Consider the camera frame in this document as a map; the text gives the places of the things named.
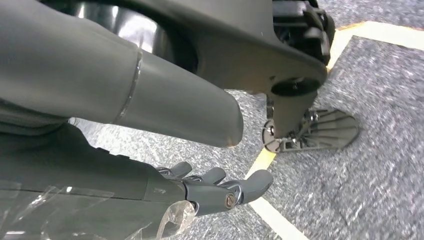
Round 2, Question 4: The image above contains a yellow floor tape rectangle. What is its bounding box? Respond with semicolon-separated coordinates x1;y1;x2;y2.
244;20;424;240

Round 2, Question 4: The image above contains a black robot right foot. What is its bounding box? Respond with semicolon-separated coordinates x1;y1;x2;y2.
261;107;361;154

